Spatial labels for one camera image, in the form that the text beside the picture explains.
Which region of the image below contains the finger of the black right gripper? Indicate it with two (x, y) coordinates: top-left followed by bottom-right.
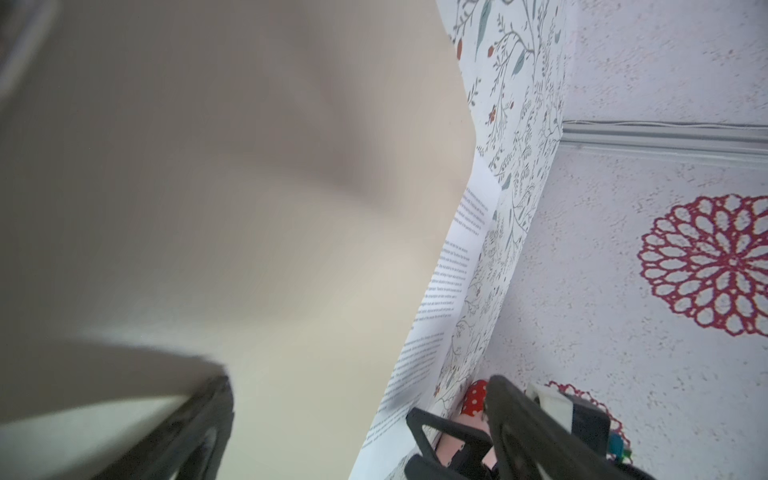
(406, 406), (498, 479)

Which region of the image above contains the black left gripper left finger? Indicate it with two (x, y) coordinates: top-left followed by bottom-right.
(95, 376), (234, 479)

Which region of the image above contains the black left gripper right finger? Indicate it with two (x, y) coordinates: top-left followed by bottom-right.
(485, 375), (630, 480)

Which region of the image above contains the white printed text sheet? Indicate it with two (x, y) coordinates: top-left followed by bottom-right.
(349, 157), (501, 480)

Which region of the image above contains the beige manila folder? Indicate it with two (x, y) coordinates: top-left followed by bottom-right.
(1, 1), (475, 479)

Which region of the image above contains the pink pig plush toy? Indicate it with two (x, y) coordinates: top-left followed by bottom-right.
(436, 379), (497, 479)

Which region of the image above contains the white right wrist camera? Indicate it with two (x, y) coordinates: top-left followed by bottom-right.
(525, 384), (611, 457)

